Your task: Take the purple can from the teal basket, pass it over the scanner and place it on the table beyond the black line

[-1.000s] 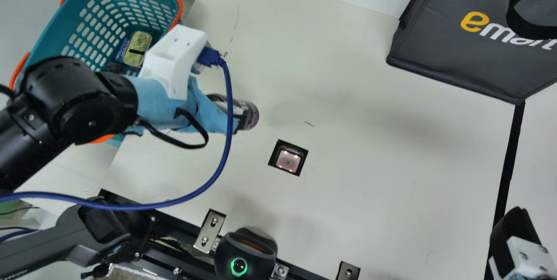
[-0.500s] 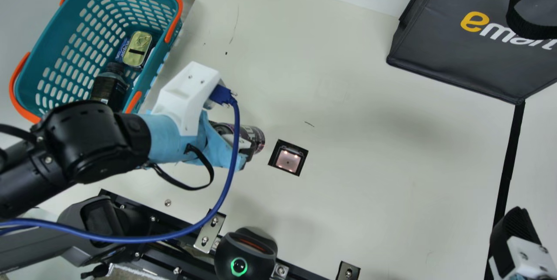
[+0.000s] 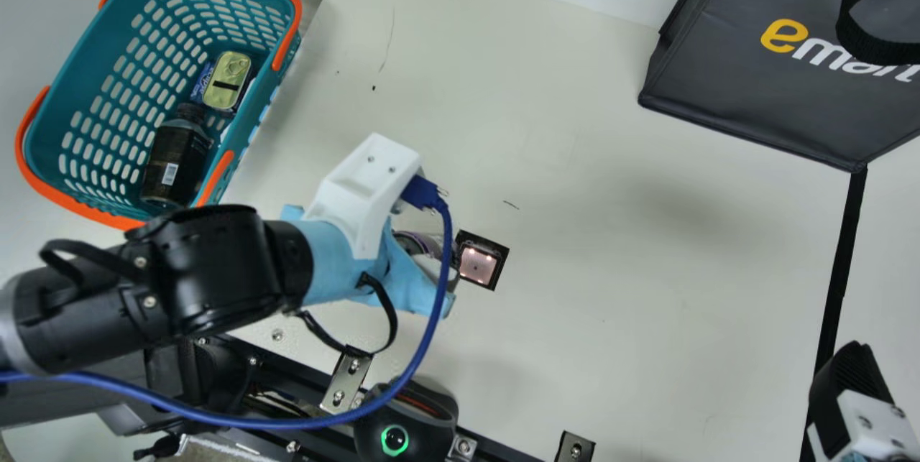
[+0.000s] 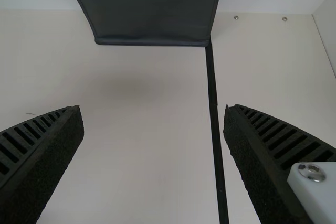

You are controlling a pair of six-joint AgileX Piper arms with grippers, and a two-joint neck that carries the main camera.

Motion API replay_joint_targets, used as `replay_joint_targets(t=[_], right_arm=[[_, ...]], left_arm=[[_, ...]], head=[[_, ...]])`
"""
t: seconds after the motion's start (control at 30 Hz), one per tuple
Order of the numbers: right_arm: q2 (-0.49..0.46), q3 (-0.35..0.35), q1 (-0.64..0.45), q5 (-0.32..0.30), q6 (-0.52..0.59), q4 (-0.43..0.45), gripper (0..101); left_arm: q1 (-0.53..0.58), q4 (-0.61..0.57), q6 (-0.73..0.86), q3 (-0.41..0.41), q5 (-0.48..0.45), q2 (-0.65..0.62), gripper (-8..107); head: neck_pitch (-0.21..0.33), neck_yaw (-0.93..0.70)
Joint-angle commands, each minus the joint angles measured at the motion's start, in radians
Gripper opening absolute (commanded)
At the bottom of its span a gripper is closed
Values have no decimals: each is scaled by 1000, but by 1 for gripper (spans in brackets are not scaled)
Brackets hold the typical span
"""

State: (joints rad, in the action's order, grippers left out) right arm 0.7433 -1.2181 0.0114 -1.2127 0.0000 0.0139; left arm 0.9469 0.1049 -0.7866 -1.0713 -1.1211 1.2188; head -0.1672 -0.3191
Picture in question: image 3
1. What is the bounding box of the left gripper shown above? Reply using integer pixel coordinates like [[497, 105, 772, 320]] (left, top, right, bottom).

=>
[[280, 205, 456, 319]]

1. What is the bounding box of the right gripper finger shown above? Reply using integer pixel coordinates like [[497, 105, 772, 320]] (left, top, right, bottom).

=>
[[806, 341, 920, 462]]

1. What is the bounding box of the purple can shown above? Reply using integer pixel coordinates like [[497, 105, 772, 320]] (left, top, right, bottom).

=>
[[394, 230, 461, 285]]

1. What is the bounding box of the small square scanner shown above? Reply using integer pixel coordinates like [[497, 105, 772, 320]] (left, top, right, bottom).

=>
[[454, 230, 510, 292]]

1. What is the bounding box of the teal shopping basket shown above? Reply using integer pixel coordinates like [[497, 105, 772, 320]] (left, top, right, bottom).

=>
[[14, 0, 303, 231]]

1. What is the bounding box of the black strip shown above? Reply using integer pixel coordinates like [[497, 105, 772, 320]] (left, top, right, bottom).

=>
[[799, 167, 869, 462]]

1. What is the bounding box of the black device with green light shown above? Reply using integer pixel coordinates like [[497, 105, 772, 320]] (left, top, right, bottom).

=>
[[351, 376, 460, 460]]

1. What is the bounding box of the dark coffee bottle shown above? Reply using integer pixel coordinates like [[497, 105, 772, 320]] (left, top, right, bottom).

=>
[[139, 103, 216, 210]]

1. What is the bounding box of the rectangular tin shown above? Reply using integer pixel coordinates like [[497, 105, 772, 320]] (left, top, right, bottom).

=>
[[193, 51, 254, 114]]

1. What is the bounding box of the thin black cable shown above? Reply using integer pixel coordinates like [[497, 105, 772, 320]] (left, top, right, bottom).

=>
[[296, 272, 399, 358]]

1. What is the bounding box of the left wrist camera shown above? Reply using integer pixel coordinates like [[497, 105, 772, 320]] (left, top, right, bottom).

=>
[[302, 133, 422, 260]]

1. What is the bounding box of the blue cable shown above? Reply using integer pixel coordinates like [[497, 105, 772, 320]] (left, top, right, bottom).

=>
[[0, 175, 455, 431]]

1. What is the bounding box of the dark grey bag with straps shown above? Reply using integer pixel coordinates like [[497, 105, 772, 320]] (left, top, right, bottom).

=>
[[638, 0, 920, 173]]

